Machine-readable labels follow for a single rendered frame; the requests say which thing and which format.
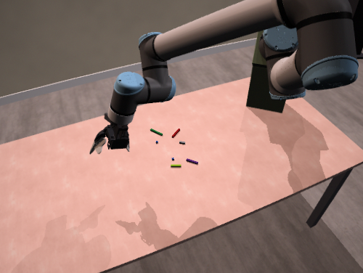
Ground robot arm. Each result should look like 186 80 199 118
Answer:
105 0 359 125

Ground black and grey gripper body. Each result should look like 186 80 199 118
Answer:
105 121 129 150

